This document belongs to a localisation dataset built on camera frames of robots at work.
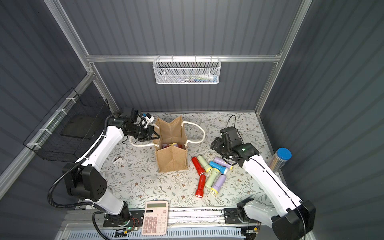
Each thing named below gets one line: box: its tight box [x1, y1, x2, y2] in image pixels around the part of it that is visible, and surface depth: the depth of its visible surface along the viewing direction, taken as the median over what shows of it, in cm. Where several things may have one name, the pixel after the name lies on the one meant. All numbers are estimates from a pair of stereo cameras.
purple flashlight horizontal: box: [214, 157, 233, 170], surface depth 92 cm
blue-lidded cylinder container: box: [268, 147, 292, 172], surface depth 77 cm
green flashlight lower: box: [205, 168, 220, 189], surface depth 86 cm
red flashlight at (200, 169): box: [191, 156, 206, 176], surface depth 91 cm
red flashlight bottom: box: [195, 174, 206, 198], surface depth 82 cm
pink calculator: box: [141, 200, 169, 236], surface depth 74 cm
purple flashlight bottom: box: [210, 173, 227, 195], surface depth 84 cm
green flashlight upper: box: [197, 155, 214, 173], surface depth 91 cm
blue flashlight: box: [209, 161, 228, 175], surface depth 88 cm
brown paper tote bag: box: [153, 116, 189, 173], surface depth 88 cm
